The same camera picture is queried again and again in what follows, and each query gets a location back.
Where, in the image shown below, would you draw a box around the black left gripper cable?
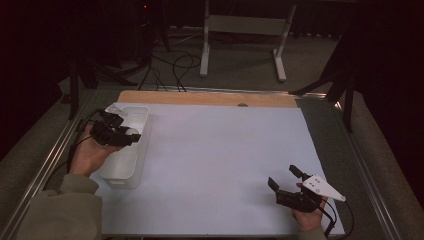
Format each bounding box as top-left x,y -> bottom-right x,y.
65,107 -> 107,175

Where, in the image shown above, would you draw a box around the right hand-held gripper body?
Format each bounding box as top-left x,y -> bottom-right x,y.
275,173 -> 347,214

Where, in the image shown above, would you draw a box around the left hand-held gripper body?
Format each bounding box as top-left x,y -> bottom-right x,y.
89,103 -> 133,148

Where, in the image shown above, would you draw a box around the white table mat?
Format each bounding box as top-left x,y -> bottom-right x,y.
89,101 -> 346,237

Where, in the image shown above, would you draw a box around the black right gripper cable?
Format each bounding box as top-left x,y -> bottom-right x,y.
313,191 -> 355,240

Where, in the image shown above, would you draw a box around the aluminium frame rail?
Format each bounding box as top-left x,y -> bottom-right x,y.
0,89 -> 96,240
333,98 -> 403,240

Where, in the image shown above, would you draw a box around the grey metal stand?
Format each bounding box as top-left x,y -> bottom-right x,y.
198,0 -> 298,83

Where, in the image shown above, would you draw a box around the person's left hand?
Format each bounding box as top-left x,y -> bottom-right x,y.
68,124 -> 125,178

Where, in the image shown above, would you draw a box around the black stand legs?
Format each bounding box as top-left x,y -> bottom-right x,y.
288,29 -> 359,133

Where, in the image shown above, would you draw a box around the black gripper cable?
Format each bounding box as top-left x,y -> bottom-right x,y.
65,107 -> 107,175
313,191 -> 355,240

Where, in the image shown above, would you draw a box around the black floor cables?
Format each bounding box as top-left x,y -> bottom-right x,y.
137,49 -> 203,93

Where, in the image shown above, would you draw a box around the person's right hand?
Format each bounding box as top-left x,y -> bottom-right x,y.
291,181 -> 330,233

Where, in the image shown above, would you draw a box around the white plastic bin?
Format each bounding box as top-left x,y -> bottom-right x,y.
97,103 -> 152,190

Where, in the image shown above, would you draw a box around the black tripod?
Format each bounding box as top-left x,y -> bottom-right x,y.
67,49 -> 138,120

